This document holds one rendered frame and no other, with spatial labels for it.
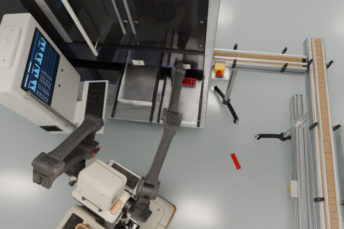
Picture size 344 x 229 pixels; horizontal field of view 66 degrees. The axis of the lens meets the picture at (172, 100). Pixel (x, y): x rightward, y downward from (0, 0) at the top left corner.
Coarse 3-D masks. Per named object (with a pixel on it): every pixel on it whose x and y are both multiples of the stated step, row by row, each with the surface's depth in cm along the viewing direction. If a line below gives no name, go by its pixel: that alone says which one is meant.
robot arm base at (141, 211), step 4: (136, 200) 137; (136, 204) 135; (140, 204) 132; (144, 204) 133; (148, 204) 134; (132, 208) 137; (136, 208) 133; (140, 208) 133; (144, 208) 133; (148, 208) 137; (128, 212) 135; (132, 212) 134; (136, 212) 134; (140, 212) 133; (144, 212) 134; (148, 212) 139; (152, 212) 140; (136, 216) 134; (140, 216) 134; (144, 216) 135; (148, 216) 136; (140, 220) 133; (144, 220) 132
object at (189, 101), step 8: (168, 80) 201; (168, 88) 199; (184, 88) 198; (192, 88) 197; (200, 88) 193; (168, 96) 196; (184, 96) 195; (192, 96) 195; (184, 104) 192; (192, 104) 192; (184, 112) 190; (192, 112) 189; (184, 120) 184; (192, 120) 187
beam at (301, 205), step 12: (300, 96) 224; (300, 108) 220; (300, 132) 211; (300, 144) 208; (300, 156) 204; (300, 168) 201; (300, 180) 198; (300, 192) 195; (300, 204) 191; (300, 216) 188; (300, 228) 184
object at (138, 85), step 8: (128, 64) 210; (128, 72) 207; (136, 72) 206; (144, 72) 206; (152, 72) 205; (128, 80) 204; (136, 80) 203; (144, 80) 203; (152, 80) 202; (120, 88) 199; (128, 88) 201; (136, 88) 200; (144, 88) 200; (152, 88) 200; (120, 96) 199; (128, 96) 198; (136, 96) 198; (144, 96) 197; (152, 96) 193
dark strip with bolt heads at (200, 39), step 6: (198, 0) 130; (204, 0) 130; (198, 6) 134; (204, 6) 133; (198, 12) 138; (204, 12) 137; (198, 18) 142; (204, 18) 142; (198, 24) 146; (204, 24) 146; (198, 30) 151; (204, 30) 151; (198, 36) 156; (204, 36) 156; (198, 42) 162; (198, 48) 167
